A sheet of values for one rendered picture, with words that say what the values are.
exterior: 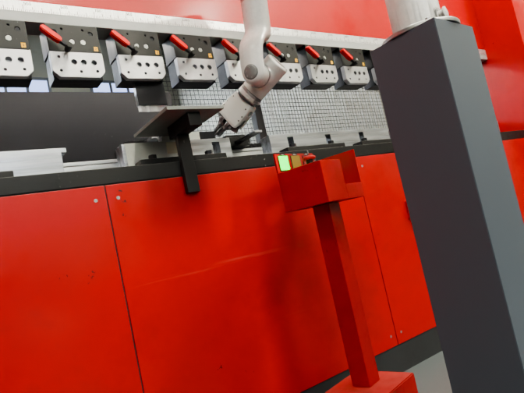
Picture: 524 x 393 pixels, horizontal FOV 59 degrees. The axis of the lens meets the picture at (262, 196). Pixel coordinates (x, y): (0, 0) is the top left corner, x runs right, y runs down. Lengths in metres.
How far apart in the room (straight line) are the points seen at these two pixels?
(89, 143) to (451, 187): 1.43
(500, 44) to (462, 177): 2.10
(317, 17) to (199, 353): 1.46
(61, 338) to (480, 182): 1.03
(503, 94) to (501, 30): 0.36
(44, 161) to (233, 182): 0.55
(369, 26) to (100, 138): 1.33
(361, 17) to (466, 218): 1.45
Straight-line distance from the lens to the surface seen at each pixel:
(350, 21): 2.31
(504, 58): 3.14
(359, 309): 1.45
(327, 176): 1.33
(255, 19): 1.63
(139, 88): 1.60
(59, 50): 1.54
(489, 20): 3.21
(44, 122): 2.03
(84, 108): 2.08
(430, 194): 1.16
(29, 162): 1.42
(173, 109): 1.31
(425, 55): 1.17
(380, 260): 1.86
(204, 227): 1.41
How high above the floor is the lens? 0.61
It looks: 5 degrees up
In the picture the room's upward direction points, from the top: 12 degrees counter-clockwise
